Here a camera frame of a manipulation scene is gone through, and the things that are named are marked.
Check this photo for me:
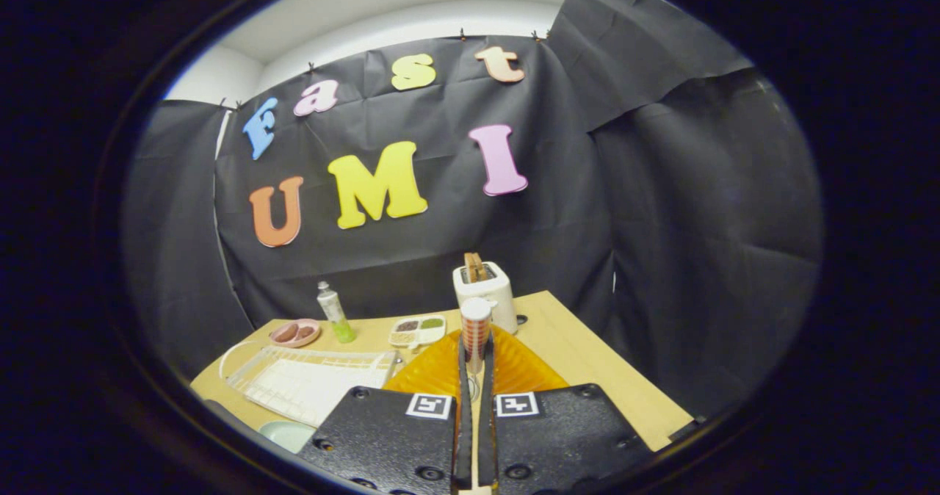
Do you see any spoon with pink checked handle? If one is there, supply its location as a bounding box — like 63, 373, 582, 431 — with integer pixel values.
460, 297, 494, 402

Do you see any white toaster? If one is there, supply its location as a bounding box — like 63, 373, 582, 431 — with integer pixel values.
452, 260, 518, 336

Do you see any white wire dish rack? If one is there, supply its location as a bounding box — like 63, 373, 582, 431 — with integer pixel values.
219, 341, 401, 428

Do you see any clear bottle with green drink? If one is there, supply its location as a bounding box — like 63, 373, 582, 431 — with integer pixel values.
317, 281, 358, 344

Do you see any pink plate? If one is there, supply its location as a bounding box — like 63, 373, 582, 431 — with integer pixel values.
269, 319, 322, 349

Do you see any white divided food tray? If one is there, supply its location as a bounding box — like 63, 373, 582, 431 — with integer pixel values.
388, 314, 447, 349

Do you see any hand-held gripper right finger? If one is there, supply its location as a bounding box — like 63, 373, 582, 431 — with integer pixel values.
477, 326, 654, 494

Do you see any light green plate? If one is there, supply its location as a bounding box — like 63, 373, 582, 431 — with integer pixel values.
258, 420, 318, 455

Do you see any small black block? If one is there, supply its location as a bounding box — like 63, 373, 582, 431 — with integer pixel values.
668, 416, 706, 444

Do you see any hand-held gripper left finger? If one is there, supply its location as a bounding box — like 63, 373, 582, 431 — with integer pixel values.
297, 326, 474, 494

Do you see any black backdrop cloth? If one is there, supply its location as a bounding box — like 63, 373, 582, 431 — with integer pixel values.
121, 0, 823, 419

